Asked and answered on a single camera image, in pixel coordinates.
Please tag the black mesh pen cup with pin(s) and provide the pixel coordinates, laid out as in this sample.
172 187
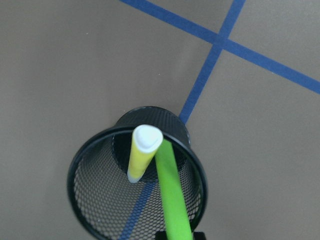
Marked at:
107 205

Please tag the crossing blue tape line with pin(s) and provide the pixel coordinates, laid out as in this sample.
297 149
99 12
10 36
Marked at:
227 44

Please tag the long blue tape line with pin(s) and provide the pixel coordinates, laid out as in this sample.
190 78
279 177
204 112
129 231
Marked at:
211 59

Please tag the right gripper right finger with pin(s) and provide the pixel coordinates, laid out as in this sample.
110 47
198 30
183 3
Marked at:
198 235

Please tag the green highlighter pen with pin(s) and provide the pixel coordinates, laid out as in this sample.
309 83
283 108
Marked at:
176 220

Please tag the yellow highlighter pen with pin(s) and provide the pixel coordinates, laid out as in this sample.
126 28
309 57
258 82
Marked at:
145 141

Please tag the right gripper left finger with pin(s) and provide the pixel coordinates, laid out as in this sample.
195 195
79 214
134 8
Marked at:
161 235

